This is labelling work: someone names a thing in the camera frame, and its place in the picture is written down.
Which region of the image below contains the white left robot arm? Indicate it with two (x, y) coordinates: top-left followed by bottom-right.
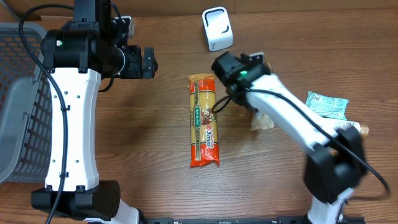
(31, 1), (158, 223)

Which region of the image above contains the white Pantene shampoo tube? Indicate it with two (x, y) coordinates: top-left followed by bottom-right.
(326, 118), (369, 139)

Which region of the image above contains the teal wet wipes packet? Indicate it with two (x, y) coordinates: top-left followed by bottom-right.
(305, 91), (349, 120)

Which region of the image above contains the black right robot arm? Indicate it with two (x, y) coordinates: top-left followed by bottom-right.
(211, 52), (368, 223)

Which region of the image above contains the white barcode scanner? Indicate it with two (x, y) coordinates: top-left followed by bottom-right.
(201, 6), (233, 52)

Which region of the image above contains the clear pouch of brown powder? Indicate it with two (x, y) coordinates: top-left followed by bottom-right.
(251, 110), (274, 131)

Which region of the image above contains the grey plastic basket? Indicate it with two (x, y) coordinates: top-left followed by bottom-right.
(1, 22), (52, 183)

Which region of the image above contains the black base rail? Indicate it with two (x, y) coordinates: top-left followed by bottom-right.
(141, 215), (366, 224)

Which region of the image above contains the orange spaghetti packet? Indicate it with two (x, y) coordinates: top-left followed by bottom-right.
(188, 73), (220, 167)

